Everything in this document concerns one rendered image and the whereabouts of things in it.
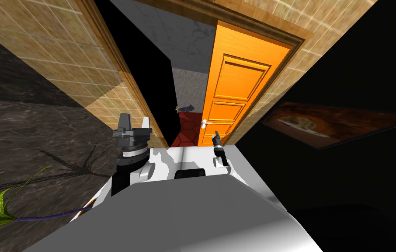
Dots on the brown framed wall picture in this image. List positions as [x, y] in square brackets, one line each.
[327, 124]

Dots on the green plant with purple stem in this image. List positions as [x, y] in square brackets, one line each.
[0, 210]

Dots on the black door leaf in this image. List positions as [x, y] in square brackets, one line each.
[145, 70]

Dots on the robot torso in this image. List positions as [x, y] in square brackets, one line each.
[191, 213]

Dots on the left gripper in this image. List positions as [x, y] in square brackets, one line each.
[132, 137]

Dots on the orange panelled door leaf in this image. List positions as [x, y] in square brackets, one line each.
[240, 84]

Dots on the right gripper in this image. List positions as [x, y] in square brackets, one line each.
[217, 140]

